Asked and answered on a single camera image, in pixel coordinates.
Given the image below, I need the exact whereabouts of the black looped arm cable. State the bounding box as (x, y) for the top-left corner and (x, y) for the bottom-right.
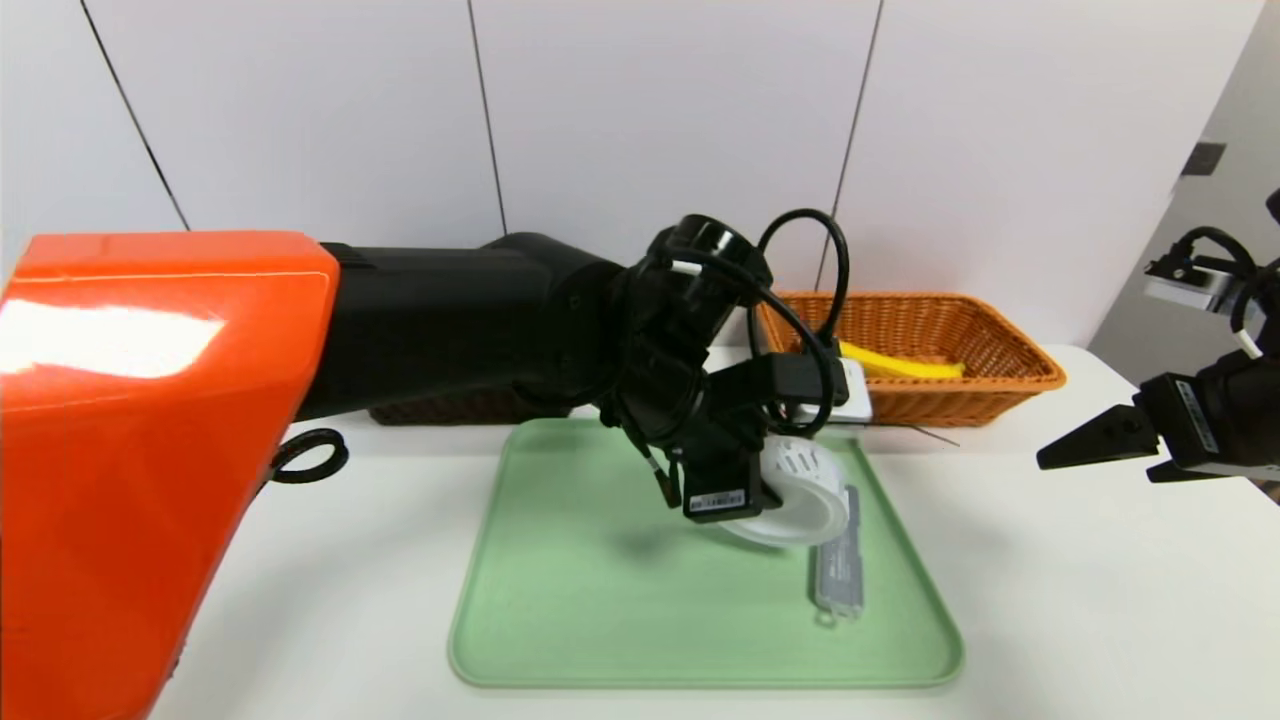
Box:
(270, 428), (349, 485)

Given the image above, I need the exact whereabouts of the yellow banana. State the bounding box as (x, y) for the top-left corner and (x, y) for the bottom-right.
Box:
(838, 340), (966, 381)

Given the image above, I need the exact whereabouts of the black left camera cable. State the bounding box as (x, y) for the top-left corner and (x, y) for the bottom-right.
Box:
(755, 208), (851, 436)

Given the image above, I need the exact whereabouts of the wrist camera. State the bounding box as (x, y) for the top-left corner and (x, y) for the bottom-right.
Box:
(795, 358), (873, 426)
(1145, 255), (1251, 316)

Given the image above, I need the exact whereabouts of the dark brown wicker basket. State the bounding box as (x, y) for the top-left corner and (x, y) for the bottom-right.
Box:
(370, 388), (571, 426)

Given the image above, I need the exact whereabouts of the light green plastic tray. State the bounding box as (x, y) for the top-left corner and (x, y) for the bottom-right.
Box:
(448, 418), (966, 689)

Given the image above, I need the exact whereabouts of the black right camera cable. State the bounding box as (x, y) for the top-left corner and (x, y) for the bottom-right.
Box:
(1170, 226), (1263, 356)

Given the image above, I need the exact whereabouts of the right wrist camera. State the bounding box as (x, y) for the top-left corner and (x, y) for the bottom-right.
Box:
(1145, 255), (1251, 316)

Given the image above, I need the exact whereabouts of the clear plastic pen case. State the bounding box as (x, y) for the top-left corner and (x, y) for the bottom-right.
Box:
(808, 485), (866, 626)

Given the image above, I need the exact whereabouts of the black camera cable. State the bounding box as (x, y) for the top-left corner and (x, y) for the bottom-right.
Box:
(1170, 226), (1263, 356)
(755, 208), (851, 436)

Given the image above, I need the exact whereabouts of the orange wicker basket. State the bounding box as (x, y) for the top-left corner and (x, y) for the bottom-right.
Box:
(755, 291), (1067, 428)

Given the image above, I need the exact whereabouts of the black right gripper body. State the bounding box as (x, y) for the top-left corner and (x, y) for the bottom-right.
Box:
(1138, 349), (1280, 483)

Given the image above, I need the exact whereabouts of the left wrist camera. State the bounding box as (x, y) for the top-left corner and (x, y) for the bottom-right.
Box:
(795, 358), (873, 426)

